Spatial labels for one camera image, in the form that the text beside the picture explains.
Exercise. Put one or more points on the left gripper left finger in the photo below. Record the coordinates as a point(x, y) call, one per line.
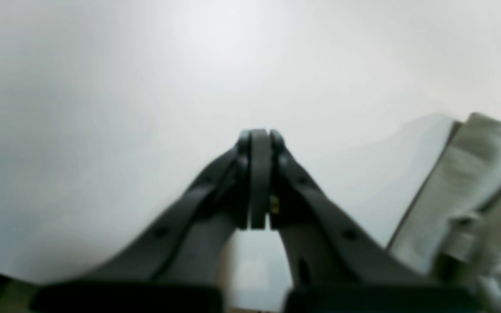
point(171, 267)

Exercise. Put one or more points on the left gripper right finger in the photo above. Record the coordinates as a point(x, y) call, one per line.
point(336, 266)

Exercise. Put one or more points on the beige t-shirt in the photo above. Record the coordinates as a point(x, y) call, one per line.
point(452, 231)

